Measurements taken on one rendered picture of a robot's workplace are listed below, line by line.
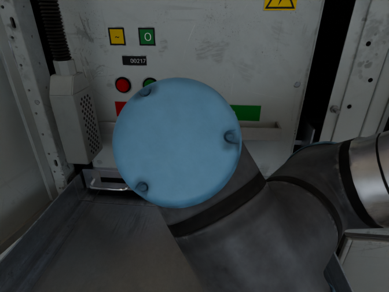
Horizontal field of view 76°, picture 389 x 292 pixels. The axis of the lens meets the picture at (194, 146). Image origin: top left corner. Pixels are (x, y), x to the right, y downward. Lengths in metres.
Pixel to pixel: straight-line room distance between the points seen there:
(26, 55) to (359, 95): 0.63
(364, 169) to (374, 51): 0.31
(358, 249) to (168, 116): 0.67
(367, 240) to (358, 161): 0.50
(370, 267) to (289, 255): 0.64
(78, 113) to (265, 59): 0.37
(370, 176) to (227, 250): 0.14
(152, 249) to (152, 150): 0.41
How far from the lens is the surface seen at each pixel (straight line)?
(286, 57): 0.54
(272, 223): 0.19
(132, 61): 0.55
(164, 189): 0.16
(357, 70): 0.54
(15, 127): 0.66
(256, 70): 0.53
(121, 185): 0.68
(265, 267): 0.19
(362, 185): 0.26
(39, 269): 0.60
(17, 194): 0.69
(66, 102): 0.50
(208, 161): 0.16
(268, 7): 0.52
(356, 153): 0.27
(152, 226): 0.60
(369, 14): 0.53
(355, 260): 0.80
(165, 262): 0.54
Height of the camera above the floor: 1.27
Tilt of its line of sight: 28 degrees down
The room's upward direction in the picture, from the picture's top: straight up
